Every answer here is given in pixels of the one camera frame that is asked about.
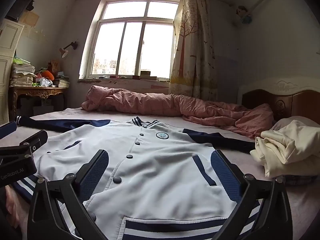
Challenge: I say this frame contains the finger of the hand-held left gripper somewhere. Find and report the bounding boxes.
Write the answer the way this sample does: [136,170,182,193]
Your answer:
[0,121,18,140]
[0,129,48,159]

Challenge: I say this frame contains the windowsill books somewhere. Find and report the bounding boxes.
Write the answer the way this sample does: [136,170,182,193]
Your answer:
[139,70,158,80]

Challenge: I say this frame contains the stack of books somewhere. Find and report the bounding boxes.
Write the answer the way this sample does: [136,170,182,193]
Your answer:
[54,77,70,88]

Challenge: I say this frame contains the white storage box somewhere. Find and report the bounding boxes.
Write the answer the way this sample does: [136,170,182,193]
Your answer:
[32,99,54,115]

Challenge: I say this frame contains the cream folded cloth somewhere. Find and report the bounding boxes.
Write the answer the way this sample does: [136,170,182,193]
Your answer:
[250,120,320,178]

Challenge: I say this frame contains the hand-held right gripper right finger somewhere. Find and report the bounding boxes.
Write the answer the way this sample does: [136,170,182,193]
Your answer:
[210,150,293,240]

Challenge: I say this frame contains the stack of papers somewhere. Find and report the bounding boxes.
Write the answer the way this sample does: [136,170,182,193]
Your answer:
[10,64,37,87]

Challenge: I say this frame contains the white and navy jacket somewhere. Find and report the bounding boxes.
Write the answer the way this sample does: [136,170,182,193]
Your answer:
[11,115,263,240]

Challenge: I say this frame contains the pink wall lamp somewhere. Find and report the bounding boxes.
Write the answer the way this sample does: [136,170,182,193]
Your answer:
[59,41,78,58]

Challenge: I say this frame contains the pale pillow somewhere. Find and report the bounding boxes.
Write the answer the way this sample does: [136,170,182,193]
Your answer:
[271,116,320,133]

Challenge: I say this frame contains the carved wooden headboard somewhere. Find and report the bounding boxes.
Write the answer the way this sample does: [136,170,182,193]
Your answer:
[237,77,320,125]

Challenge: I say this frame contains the plaid cloth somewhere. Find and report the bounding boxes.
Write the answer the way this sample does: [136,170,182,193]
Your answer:
[282,174,318,187]

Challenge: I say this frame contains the tree print curtain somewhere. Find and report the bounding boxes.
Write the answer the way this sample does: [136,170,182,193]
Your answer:
[169,0,218,100]

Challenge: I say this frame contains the pink floral bed sheet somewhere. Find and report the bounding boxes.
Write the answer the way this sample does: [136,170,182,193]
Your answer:
[0,107,320,240]

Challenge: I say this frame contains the ornate wooden table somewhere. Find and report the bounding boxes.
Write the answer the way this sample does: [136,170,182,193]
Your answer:
[9,85,68,120]

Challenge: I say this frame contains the hanging wall toy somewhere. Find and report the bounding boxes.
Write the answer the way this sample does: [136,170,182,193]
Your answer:
[236,5,253,25]

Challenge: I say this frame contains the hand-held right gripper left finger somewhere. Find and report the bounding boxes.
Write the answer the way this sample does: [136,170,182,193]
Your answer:
[27,149,110,240]

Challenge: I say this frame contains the white cabinet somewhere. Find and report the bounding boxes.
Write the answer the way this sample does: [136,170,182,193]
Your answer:
[0,19,25,125]

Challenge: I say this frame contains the tan wall paper sheet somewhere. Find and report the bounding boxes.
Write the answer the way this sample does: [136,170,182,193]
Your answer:
[19,11,40,27]

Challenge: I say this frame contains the pink quilt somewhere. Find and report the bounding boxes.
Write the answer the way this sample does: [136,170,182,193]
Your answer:
[81,85,274,139]

